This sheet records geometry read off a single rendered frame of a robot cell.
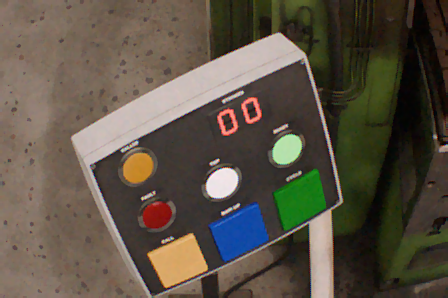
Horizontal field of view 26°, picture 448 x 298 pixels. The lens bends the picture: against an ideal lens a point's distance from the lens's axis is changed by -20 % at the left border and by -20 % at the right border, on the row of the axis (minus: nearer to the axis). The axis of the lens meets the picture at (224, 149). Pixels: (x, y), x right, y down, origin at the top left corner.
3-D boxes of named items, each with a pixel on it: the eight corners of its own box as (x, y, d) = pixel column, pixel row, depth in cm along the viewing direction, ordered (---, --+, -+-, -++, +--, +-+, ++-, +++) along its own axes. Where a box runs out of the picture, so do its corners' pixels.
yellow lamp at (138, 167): (156, 184, 150) (154, 170, 146) (123, 185, 150) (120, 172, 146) (155, 162, 151) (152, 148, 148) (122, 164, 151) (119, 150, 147)
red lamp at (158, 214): (175, 230, 155) (173, 219, 151) (142, 231, 155) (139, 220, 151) (173, 210, 157) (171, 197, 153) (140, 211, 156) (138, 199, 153)
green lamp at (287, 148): (303, 164, 159) (305, 151, 155) (270, 167, 159) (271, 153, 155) (301, 144, 161) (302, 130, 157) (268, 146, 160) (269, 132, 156)
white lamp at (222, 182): (240, 198, 157) (240, 185, 153) (205, 201, 157) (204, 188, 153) (238, 177, 159) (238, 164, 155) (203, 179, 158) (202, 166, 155)
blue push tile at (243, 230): (270, 239, 164) (258, 203, 160) (224, 263, 162) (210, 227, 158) (264, 233, 165) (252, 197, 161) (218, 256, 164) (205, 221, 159)
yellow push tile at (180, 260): (209, 269, 162) (194, 235, 158) (165, 289, 160) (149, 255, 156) (204, 263, 163) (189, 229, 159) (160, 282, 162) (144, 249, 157)
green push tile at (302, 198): (327, 207, 166) (318, 170, 162) (284, 232, 164) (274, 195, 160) (321, 201, 167) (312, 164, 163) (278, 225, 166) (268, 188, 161)
